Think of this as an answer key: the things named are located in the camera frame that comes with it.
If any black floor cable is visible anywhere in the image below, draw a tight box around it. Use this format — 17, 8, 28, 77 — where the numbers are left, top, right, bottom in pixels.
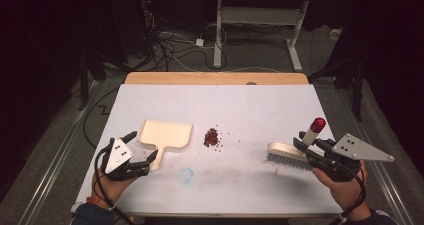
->
82, 87, 120, 150

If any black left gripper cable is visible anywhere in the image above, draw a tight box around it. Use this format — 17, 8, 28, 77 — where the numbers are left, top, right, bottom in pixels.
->
93, 144, 136, 225

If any cream plastic dustpan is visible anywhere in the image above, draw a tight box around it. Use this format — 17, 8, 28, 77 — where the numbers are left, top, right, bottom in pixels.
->
137, 118, 194, 172

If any person's right hand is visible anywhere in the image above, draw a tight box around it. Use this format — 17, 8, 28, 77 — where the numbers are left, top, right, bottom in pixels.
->
311, 160, 370, 217

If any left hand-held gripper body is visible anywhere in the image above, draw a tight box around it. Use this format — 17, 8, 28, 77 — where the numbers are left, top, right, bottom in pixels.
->
95, 137, 151, 182

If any metal floor rail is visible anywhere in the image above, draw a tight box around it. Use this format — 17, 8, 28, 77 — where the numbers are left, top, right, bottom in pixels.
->
336, 84, 416, 225
16, 80, 103, 225

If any white metal desk frame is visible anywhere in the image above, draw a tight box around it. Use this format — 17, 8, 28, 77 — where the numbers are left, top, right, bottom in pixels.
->
212, 0, 310, 73

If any cream brush with grey bristles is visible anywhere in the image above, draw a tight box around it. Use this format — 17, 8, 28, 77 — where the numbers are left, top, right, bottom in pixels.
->
266, 116, 328, 172

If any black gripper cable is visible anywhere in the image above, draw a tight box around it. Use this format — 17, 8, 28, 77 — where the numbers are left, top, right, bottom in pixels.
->
93, 144, 136, 225
334, 166, 368, 225

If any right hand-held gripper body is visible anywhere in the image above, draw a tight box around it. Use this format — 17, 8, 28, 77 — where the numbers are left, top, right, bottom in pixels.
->
309, 132, 396, 183

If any tangle of floor cables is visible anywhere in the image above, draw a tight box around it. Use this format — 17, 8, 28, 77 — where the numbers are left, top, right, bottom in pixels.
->
141, 9, 229, 73

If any wooden table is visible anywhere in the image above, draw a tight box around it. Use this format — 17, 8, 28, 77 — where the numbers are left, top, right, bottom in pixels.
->
74, 71, 344, 219

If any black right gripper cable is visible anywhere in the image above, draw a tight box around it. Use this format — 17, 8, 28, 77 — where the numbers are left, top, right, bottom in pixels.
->
334, 166, 368, 225

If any person's left hand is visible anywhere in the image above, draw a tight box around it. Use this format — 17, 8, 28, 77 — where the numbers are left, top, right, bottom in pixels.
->
91, 167, 141, 209

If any pile of red beans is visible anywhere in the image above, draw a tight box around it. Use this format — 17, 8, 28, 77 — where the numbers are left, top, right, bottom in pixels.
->
202, 124, 231, 152

